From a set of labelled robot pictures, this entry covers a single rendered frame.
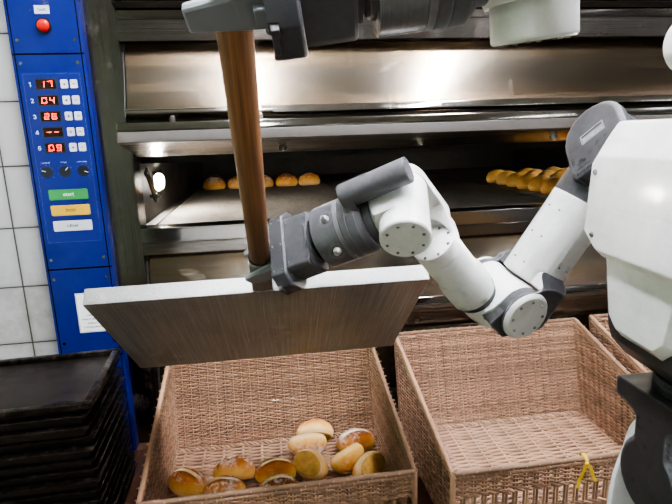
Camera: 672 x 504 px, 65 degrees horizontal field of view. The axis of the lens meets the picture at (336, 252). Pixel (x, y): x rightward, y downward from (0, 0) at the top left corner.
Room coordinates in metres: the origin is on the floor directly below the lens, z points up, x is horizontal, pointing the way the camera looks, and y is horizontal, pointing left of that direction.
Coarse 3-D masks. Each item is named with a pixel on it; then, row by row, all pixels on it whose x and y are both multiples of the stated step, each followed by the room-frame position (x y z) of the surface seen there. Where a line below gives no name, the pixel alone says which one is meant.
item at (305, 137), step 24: (504, 120) 1.31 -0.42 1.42; (528, 120) 1.32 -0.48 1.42; (552, 120) 1.32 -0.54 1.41; (120, 144) 1.19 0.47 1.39; (144, 144) 1.21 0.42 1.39; (168, 144) 1.23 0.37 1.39; (192, 144) 1.24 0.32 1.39; (216, 144) 1.26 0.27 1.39; (264, 144) 1.30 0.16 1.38; (288, 144) 1.32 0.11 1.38; (312, 144) 1.34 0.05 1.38; (336, 144) 1.36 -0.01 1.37; (360, 144) 1.38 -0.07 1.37; (384, 144) 1.40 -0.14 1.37; (408, 144) 1.43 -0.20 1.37; (432, 144) 1.45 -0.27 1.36; (456, 144) 1.48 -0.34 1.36
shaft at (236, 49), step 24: (240, 48) 0.45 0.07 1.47; (240, 72) 0.46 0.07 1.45; (240, 96) 0.49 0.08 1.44; (240, 120) 0.51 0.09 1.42; (240, 144) 0.54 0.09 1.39; (240, 168) 0.57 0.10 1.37; (240, 192) 0.61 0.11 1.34; (264, 192) 0.62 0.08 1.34; (264, 216) 0.65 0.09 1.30; (264, 240) 0.69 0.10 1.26
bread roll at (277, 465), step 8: (264, 464) 1.11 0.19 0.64; (272, 464) 1.11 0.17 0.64; (280, 464) 1.11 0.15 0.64; (288, 464) 1.12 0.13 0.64; (256, 472) 1.11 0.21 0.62; (264, 472) 1.10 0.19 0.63; (272, 472) 1.10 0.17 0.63; (280, 472) 1.10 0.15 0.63; (288, 472) 1.10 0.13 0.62; (256, 480) 1.11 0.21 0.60
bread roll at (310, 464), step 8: (296, 456) 1.15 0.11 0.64; (304, 456) 1.13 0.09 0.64; (312, 456) 1.12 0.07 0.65; (320, 456) 1.12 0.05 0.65; (296, 464) 1.13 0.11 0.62; (304, 464) 1.12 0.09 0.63; (312, 464) 1.11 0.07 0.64; (320, 464) 1.10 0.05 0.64; (304, 472) 1.11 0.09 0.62; (312, 472) 1.10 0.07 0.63; (320, 472) 1.09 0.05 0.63
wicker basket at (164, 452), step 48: (192, 384) 1.30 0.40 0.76; (240, 384) 1.32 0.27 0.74; (336, 384) 1.35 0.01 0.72; (384, 384) 1.19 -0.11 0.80; (192, 432) 1.27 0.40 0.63; (240, 432) 1.29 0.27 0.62; (288, 432) 1.30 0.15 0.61; (336, 432) 1.32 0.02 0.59; (384, 432) 1.19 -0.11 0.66; (144, 480) 0.92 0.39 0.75; (336, 480) 0.92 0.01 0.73; (384, 480) 0.93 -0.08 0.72
